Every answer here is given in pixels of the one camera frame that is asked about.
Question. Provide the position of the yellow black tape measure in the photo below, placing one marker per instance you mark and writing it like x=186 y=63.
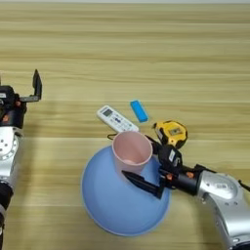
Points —
x=174 y=130

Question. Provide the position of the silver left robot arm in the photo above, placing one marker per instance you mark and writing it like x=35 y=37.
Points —
x=8 y=156

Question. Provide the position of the light blue round plate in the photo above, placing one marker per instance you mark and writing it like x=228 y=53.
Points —
x=110 y=201

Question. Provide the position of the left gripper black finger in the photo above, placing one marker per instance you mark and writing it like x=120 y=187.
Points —
x=37 y=87

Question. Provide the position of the right gripper small black box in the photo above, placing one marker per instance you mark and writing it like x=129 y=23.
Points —
x=171 y=159

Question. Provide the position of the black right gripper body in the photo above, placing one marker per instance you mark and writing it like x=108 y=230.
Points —
x=182 y=180

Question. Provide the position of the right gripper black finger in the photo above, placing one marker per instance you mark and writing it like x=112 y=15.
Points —
x=143 y=185
x=154 y=146

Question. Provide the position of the pink plastic cup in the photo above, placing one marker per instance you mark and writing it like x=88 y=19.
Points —
x=130 y=146

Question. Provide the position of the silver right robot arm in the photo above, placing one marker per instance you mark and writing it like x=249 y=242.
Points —
x=224 y=195

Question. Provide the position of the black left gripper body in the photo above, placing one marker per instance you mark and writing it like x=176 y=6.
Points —
x=11 y=115

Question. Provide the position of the blue rectangular block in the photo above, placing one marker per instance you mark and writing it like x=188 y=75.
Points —
x=139 y=110

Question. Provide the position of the white remote control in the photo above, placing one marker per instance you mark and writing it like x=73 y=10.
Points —
x=112 y=117

